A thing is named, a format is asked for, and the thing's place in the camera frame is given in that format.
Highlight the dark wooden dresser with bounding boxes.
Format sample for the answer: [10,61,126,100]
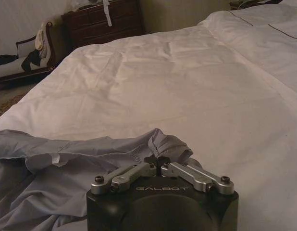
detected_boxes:
[61,0,146,52]

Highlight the light blue shirt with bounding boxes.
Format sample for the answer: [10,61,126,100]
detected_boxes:
[0,128,195,231]

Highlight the white pillow with brown piping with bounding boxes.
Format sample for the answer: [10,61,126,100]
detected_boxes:
[267,20,297,40]

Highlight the wooden upholstered bench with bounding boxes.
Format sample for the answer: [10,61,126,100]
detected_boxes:
[0,21,58,85]

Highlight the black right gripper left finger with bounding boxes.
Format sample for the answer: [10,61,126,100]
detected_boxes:
[91,156,161,195]

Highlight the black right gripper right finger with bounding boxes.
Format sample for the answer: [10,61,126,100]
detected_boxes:
[160,157,235,195]

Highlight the black garment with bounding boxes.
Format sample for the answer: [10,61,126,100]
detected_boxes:
[21,49,42,73]

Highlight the white bed duvet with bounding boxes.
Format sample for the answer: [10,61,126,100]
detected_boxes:
[0,3,297,231]

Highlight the cream garment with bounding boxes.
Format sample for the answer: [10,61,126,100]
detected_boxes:
[34,21,54,60]

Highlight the white hanging strap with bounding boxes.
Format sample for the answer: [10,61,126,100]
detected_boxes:
[102,0,113,27]

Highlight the black cloth on bench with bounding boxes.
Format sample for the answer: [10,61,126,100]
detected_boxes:
[0,54,17,67]

